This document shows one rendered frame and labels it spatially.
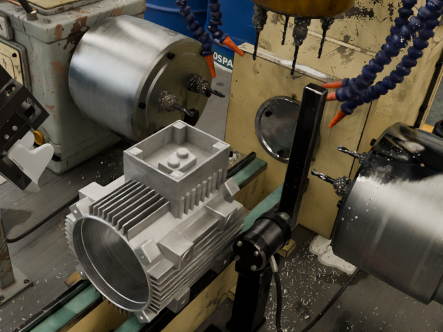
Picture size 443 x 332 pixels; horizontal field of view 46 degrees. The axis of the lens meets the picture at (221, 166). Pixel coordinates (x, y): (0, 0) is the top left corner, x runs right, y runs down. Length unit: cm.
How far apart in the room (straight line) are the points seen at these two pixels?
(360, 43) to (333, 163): 24
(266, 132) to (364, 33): 27
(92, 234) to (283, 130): 45
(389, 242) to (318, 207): 35
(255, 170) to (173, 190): 43
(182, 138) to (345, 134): 34
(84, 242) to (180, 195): 18
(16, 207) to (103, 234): 40
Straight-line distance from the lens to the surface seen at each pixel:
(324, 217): 113
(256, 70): 106
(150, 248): 68
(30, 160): 61
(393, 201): 79
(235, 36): 244
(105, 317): 90
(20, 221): 117
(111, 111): 104
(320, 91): 72
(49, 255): 108
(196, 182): 73
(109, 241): 85
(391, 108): 110
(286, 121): 106
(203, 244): 75
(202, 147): 80
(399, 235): 79
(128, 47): 104
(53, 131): 122
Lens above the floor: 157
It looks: 36 degrees down
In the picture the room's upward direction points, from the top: 7 degrees clockwise
